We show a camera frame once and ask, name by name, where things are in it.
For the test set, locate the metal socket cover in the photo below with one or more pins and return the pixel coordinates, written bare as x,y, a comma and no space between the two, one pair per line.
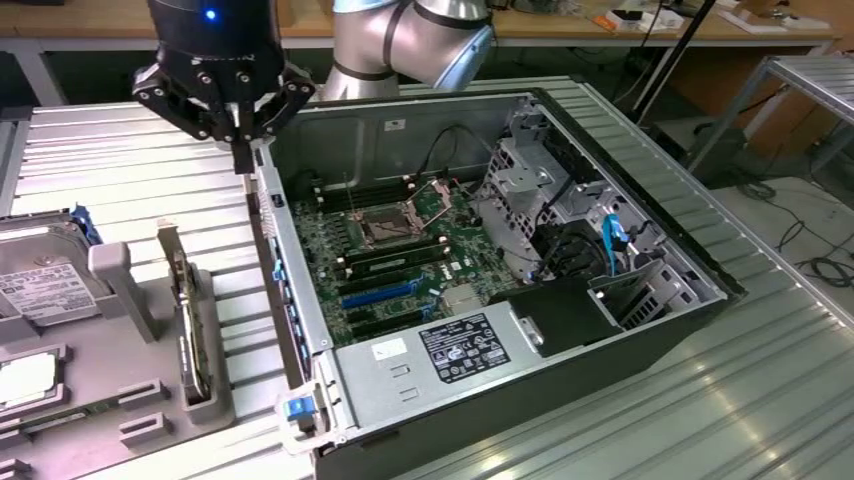
436,197

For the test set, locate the open black PC case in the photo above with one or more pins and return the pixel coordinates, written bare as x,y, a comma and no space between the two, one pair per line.
468,440

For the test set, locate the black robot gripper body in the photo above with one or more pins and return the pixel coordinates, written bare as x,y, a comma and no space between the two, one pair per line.
214,45

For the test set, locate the thin locking lever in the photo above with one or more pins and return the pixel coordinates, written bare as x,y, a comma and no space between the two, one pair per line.
350,197

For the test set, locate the black plastic shroud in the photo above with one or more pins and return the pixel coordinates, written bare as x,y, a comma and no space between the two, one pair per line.
561,315

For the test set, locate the blue disk rail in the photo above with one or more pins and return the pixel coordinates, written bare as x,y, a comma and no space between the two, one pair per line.
86,225

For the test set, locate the CPU socket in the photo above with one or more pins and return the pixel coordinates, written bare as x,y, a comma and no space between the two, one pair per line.
388,227

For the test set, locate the orange and white box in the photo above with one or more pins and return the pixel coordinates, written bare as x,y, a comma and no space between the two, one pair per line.
650,22

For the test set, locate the silver hard disk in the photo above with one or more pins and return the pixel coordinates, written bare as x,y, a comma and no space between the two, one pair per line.
41,280

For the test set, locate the white papers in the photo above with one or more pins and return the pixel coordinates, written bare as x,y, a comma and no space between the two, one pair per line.
750,20

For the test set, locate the metal disk bay cage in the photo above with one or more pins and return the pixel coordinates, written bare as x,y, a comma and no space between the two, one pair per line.
528,190

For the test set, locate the silver power supply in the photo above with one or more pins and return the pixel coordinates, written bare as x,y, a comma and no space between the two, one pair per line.
401,380

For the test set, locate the green RAM stick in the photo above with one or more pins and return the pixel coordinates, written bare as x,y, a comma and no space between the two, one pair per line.
61,418

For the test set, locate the green motherboard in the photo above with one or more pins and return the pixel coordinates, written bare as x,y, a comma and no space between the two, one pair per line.
461,245

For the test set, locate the blue expansion slot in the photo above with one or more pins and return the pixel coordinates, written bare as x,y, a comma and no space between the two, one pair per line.
384,294

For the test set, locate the black box under desk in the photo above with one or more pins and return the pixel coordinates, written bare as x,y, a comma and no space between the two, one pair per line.
701,150

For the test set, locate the black tripod pole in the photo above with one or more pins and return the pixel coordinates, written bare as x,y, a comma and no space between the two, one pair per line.
674,55

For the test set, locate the graphics card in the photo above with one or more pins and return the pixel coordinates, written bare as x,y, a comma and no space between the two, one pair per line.
191,320

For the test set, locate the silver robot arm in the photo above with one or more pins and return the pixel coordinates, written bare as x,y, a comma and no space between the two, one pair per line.
381,40

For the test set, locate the blue case latch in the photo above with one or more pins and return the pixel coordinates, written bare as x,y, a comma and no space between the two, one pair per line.
298,406

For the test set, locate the aluminium frame table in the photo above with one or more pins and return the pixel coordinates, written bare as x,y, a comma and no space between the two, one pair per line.
811,82

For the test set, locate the silver CPU chip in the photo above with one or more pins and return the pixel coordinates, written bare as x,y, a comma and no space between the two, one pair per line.
23,377

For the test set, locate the installed RAM stick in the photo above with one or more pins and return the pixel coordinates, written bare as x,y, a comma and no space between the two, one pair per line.
388,264

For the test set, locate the grey parts rack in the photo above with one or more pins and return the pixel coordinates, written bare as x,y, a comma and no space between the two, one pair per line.
87,360

